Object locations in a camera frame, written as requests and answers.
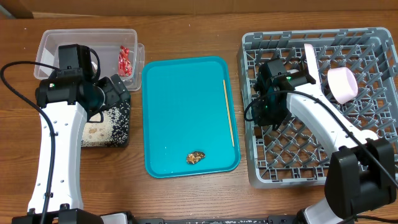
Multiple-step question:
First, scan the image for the red snack wrapper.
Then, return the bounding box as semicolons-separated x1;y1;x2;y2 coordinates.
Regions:
118;46;132;77

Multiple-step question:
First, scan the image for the wooden chopstick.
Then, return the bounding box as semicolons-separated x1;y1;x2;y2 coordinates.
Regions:
223;80;235;147

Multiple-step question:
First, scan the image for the large pink plate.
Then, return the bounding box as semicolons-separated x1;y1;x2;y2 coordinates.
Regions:
304;44;321;87

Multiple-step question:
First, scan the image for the pink shallow bowl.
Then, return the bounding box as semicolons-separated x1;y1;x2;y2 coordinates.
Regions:
327;67;358;104

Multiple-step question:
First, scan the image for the brown food scrap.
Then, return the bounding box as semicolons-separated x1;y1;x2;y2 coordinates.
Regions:
186;151;205;165

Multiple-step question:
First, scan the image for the white cup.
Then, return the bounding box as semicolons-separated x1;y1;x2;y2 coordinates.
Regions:
361;129;379;140

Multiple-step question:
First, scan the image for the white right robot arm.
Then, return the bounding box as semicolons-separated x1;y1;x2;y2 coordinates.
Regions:
245;58;397;223

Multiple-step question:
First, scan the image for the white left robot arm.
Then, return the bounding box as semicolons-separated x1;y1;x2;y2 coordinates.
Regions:
3;44;136;224

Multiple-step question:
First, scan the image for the grey dishwasher rack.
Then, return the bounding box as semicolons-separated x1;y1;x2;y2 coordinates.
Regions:
237;27;397;189

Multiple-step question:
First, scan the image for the black tray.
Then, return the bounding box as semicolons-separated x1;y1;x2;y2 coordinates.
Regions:
80;91;131;149

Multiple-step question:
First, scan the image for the pile of rice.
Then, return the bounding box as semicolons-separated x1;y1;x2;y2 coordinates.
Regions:
81;99;131;147

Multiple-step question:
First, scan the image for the clear plastic bin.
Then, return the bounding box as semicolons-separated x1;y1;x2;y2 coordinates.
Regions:
36;29;145;91

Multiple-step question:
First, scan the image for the teal plastic tray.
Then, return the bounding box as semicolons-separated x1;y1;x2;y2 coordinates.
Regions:
142;56;241;179

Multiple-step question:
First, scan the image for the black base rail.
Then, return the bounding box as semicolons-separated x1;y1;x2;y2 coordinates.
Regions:
102;211;299;224

